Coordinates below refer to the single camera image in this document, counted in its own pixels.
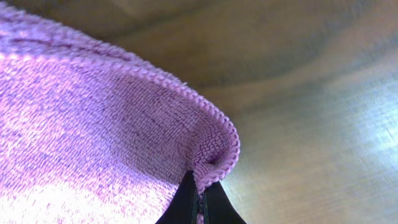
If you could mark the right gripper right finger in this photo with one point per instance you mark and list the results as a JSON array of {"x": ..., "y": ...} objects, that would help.
[{"x": 217, "y": 209}]

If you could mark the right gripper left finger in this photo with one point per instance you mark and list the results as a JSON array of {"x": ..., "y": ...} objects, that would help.
[{"x": 183, "y": 208}]

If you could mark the purple microfiber cloth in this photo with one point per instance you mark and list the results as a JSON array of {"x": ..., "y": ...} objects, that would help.
[{"x": 91, "y": 133}]

